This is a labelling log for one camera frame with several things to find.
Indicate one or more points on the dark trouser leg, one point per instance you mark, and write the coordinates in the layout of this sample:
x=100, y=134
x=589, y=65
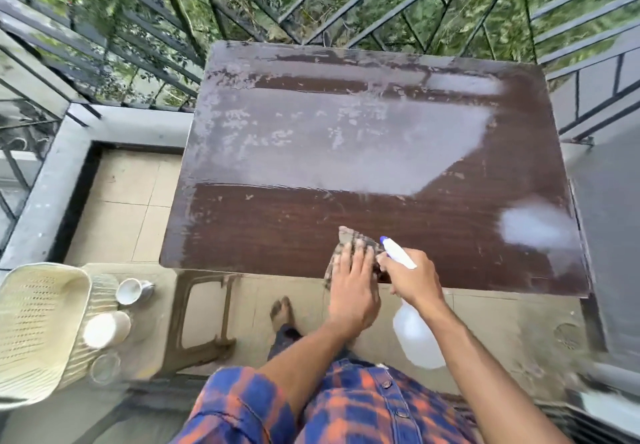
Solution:
x=284, y=341

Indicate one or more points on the brown wooden table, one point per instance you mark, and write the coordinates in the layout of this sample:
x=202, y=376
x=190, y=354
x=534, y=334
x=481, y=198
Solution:
x=380, y=169

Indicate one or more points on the person's right forearm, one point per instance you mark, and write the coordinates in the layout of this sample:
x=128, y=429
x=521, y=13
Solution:
x=492, y=378

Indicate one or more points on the person's left thumb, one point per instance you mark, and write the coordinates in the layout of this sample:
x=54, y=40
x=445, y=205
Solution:
x=376, y=279

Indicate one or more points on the cream plastic basket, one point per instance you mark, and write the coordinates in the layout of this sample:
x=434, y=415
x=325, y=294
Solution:
x=35, y=331

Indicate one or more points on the person's left middle finger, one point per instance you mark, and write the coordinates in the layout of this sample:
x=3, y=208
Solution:
x=357, y=259

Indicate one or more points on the white ceramic cup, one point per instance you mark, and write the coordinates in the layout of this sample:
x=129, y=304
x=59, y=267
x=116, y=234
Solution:
x=132, y=291

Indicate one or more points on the person's left little finger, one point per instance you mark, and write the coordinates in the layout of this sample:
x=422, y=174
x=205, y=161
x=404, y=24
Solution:
x=334, y=268

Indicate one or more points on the white spray bottle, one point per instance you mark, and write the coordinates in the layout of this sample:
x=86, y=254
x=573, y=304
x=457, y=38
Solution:
x=417, y=331

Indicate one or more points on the person's left hand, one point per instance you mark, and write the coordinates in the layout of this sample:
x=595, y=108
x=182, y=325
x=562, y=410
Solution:
x=351, y=295

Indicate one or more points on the clear glass tumbler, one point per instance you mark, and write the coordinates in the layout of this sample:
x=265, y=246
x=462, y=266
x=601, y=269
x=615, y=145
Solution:
x=104, y=368

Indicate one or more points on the white plastic cup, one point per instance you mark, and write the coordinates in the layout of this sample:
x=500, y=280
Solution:
x=106, y=329

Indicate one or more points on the person's left foot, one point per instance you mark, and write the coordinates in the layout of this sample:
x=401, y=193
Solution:
x=281, y=312

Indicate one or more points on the person's right fingers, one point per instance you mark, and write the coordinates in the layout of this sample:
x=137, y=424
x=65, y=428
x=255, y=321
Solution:
x=387, y=269

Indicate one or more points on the person's left forearm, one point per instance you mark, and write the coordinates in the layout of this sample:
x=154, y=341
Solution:
x=305, y=363

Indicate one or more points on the blue orange plaid shirt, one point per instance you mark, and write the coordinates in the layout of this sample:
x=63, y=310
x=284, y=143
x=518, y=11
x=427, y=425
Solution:
x=345, y=403

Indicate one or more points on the black metal railing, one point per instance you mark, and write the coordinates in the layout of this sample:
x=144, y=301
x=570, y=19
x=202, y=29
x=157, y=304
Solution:
x=150, y=34

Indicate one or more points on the brown plastic stool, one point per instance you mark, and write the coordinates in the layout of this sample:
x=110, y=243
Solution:
x=200, y=318

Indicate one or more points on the person's right hand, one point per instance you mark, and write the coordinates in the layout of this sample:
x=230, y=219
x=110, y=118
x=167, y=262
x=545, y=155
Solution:
x=413, y=276

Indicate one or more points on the checkered cleaning cloth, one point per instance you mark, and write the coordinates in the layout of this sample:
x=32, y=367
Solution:
x=356, y=245

